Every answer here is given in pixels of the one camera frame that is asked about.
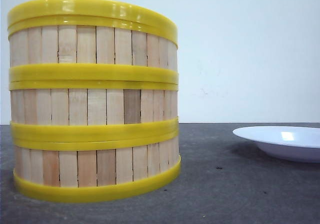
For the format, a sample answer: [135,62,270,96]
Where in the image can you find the bamboo steamer basket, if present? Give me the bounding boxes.
[7,10,179,90]
[11,119,181,203]
[10,89,179,146]

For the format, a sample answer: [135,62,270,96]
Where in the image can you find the woven bamboo steamer lid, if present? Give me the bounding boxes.
[7,0,178,44]

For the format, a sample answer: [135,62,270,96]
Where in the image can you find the white plate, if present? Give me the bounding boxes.
[233,126,320,163]

